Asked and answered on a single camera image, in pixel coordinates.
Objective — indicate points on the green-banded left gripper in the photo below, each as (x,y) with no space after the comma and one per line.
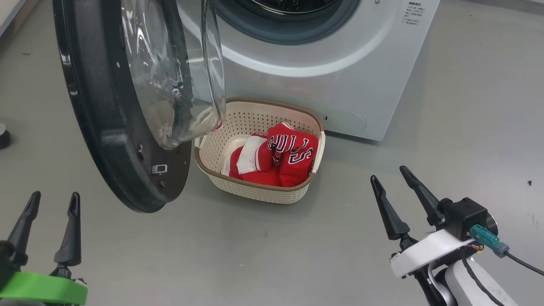
(42,289)

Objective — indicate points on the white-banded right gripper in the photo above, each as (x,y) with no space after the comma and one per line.
(425,255)

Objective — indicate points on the black glass washing machine door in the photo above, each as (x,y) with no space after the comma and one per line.
(97,127)

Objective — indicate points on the red Bulls basketball jersey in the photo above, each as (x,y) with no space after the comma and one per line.
(297,165)

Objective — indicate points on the red garment with white stripe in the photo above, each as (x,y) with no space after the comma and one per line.
(250,155)

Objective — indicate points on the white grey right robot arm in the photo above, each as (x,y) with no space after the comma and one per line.
(471,284)

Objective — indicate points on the white front-load washing machine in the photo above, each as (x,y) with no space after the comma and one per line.
(318,85)

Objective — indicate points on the cream perforated laundry basket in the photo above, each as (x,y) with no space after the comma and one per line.
(255,193)

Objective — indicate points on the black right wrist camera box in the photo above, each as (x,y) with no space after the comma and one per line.
(465,216)

